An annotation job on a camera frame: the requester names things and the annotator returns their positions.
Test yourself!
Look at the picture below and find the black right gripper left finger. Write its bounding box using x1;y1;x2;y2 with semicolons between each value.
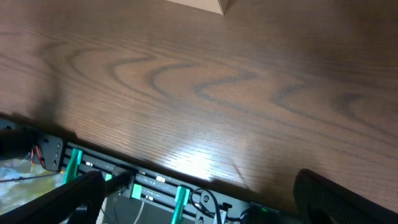
1;171;106;224

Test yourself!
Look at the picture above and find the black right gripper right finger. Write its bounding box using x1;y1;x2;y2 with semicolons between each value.
293;169;397;224

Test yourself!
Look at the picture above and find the brown cardboard box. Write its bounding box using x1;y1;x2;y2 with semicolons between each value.
168;0;229;15

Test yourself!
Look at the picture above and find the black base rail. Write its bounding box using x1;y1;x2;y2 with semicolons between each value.
1;119;298;223

